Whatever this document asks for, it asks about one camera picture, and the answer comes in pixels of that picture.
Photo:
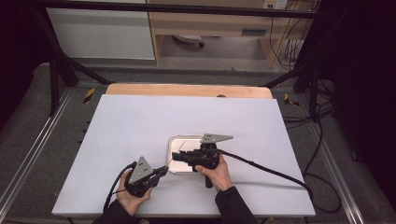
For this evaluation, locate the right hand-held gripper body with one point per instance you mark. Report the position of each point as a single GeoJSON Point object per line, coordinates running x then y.
{"type": "Point", "coordinates": [205, 157]}

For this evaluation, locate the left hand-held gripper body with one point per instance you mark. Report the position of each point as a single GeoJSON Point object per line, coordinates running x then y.
{"type": "Point", "coordinates": [140, 174]}

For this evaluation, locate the thin wooden skewer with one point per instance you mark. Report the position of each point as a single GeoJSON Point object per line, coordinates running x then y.
{"type": "Point", "coordinates": [182, 145]}

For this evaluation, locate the square white metal-rimmed tray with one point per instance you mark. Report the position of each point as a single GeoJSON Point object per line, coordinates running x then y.
{"type": "Point", "coordinates": [193, 145]}

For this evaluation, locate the person's right hand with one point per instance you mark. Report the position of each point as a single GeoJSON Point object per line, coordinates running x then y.
{"type": "Point", "coordinates": [219, 178]}

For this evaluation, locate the person's left hand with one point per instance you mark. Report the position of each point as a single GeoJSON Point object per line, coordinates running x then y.
{"type": "Point", "coordinates": [132, 203]}

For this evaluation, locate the wooden table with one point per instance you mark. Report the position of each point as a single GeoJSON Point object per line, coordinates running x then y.
{"type": "Point", "coordinates": [186, 90]}

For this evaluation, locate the yellow black tape strip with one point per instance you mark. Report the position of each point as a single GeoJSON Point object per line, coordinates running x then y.
{"type": "Point", "coordinates": [89, 95]}
{"type": "Point", "coordinates": [289, 100]}

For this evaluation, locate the grey chair base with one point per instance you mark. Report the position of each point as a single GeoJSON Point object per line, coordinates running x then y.
{"type": "Point", "coordinates": [188, 38]}

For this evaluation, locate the black metal stand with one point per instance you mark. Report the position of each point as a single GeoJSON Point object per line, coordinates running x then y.
{"type": "Point", "coordinates": [59, 65]}
{"type": "Point", "coordinates": [308, 77]}

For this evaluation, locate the light wooden desk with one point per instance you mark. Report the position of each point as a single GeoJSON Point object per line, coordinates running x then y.
{"type": "Point", "coordinates": [211, 25]}

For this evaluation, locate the white cabinet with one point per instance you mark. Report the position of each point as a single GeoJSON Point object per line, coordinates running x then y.
{"type": "Point", "coordinates": [102, 34]}

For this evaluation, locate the black metal crossbar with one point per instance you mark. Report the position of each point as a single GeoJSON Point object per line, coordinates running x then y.
{"type": "Point", "coordinates": [174, 8]}

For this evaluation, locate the black curtain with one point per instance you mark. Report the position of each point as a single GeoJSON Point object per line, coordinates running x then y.
{"type": "Point", "coordinates": [17, 46]}
{"type": "Point", "coordinates": [361, 77]}

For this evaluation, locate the aluminium rail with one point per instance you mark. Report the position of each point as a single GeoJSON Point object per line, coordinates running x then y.
{"type": "Point", "coordinates": [34, 141]}
{"type": "Point", "coordinates": [337, 174]}

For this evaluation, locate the white wall socket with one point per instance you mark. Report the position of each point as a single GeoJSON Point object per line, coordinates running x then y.
{"type": "Point", "coordinates": [275, 3]}

